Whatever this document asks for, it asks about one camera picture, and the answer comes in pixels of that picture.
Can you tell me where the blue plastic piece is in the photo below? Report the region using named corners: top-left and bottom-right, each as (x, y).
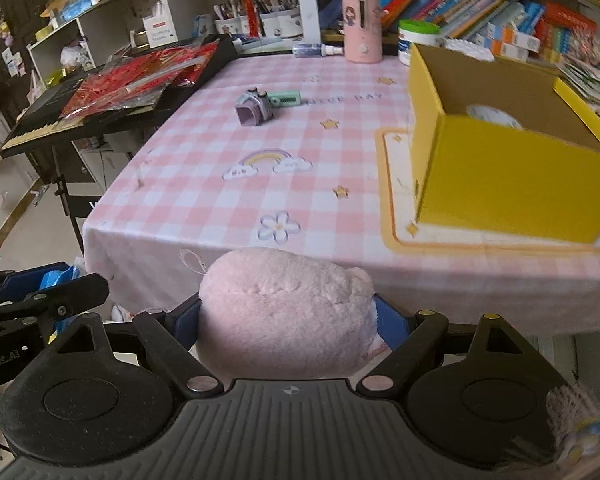
top-left (0, 260), bottom-right (84, 321)

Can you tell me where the pink plush pig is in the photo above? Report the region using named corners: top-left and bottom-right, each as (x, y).
top-left (196, 248), bottom-right (388, 382)

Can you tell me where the yellow tape roll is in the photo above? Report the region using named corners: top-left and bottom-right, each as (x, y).
top-left (466, 104), bottom-right (524, 130)

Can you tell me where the black Yamaha keyboard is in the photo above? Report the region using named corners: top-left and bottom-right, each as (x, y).
top-left (1, 35), bottom-right (237, 158)

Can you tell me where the yellow cardboard box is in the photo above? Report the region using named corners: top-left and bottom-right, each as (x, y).
top-left (408, 46), bottom-right (600, 244)

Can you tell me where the grey toy car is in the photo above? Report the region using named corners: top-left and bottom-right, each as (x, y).
top-left (235, 87), bottom-right (274, 127)

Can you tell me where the green correction tape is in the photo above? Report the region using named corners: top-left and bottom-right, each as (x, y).
top-left (268, 91), bottom-right (302, 108)

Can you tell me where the red decoration packet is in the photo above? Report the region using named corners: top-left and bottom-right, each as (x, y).
top-left (60, 40), bottom-right (220, 120)

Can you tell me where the white quilted pouch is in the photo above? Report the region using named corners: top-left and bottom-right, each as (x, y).
top-left (444, 38), bottom-right (495, 62)

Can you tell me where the white jar green lid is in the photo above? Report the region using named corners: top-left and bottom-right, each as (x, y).
top-left (398, 20), bottom-right (443, 66)

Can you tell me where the drinking straws box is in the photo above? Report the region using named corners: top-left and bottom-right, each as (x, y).
top-left (143, 14), bottom-right (178, 49)

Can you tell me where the stack of papers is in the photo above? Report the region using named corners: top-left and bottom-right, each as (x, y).
top-left (558, 56), bottom-right (600, 118)

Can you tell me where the spray bottle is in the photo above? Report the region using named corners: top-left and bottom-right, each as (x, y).
top-left (292, 44), bottom-right (343, 58)

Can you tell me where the pink humidifier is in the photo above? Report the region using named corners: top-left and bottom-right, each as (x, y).
top-left (341, 0), bottom-right (382, 64)

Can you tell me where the white pen holder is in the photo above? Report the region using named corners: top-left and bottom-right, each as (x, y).
top-left (260, 8), bottom-right (303, 39)

